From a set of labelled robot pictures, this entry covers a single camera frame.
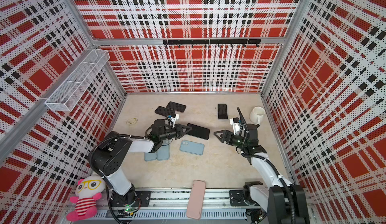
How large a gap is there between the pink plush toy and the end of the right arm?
648 mm

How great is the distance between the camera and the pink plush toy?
66 centimetres

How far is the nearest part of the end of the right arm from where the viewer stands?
65 cm
